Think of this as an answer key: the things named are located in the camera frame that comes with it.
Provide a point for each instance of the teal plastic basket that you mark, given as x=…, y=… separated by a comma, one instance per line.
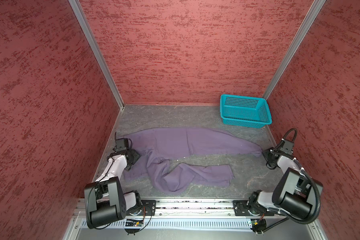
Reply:
x=244, y=111

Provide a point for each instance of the right small circuit board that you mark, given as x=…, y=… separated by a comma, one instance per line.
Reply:
x=259, y=226

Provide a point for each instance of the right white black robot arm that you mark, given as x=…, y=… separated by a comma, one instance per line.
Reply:
x=297, y=196

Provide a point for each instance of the aluminium front rail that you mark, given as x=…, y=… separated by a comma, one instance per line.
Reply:
x=207, y=208

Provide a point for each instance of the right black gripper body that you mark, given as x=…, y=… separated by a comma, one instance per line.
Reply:
x=267, y=153

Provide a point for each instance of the small circuit board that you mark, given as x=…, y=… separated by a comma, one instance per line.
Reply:
x=259, y=226
x=134, y=223

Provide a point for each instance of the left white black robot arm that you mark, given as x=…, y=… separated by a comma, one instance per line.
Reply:
x=105, y=201

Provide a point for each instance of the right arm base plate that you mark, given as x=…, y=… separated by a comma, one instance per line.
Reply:
x=243, y=207

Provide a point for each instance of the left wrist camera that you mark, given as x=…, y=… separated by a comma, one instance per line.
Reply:
x=122, y=144

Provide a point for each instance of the left small circuit board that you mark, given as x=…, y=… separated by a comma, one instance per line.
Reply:
x=134, y=223

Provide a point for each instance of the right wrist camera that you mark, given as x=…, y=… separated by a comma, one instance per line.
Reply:
x=286, y=147

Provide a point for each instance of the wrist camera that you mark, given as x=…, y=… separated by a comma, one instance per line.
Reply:
x=286, y=147
x=122, y=144

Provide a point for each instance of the left aluminium corner post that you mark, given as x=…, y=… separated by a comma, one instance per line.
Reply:
x=83, y=22

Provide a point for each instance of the right aluminium corner post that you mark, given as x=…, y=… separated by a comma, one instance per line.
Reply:
x=305, y=26

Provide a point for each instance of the aluminium corner post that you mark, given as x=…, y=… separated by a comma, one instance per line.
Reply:
x=83, y=22
x=305, y=26

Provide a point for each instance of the purple trousers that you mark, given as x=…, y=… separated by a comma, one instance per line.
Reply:
x=159, y=146

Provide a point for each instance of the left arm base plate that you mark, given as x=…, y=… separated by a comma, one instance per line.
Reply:
x=150, y=207

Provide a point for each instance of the white slotted cable duct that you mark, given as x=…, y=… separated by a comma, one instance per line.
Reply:
x=238, y=225

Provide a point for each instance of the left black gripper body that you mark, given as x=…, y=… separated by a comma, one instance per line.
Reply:
x=135, y=155

